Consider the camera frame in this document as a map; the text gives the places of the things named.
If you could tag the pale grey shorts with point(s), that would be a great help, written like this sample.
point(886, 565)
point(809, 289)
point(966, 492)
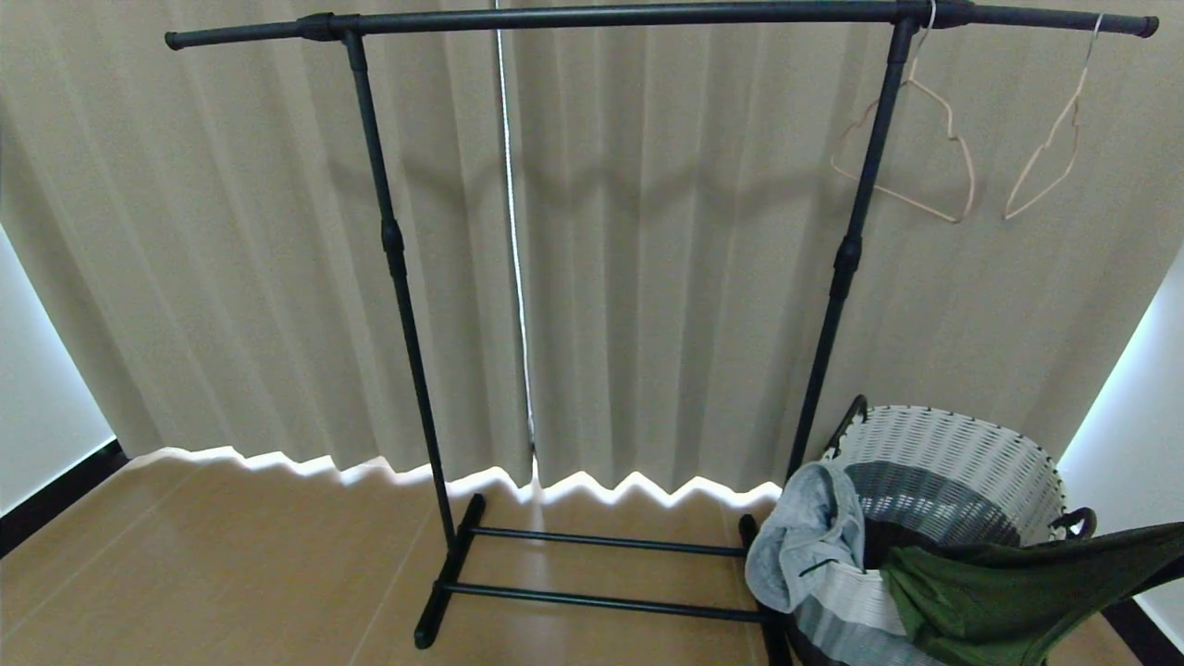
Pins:
point(805, 536)

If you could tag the pink clothes hanger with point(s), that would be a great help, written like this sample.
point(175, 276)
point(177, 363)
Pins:
point(972, 185)
point(1034, 172)

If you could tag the black clothes rack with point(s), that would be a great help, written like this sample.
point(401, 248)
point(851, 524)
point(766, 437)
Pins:
point(647, 14)

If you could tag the white laundry basket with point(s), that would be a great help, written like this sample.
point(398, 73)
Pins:
point(953, 453)

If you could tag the beige curtain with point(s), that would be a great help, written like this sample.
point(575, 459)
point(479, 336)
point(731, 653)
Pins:
point(231, 231)

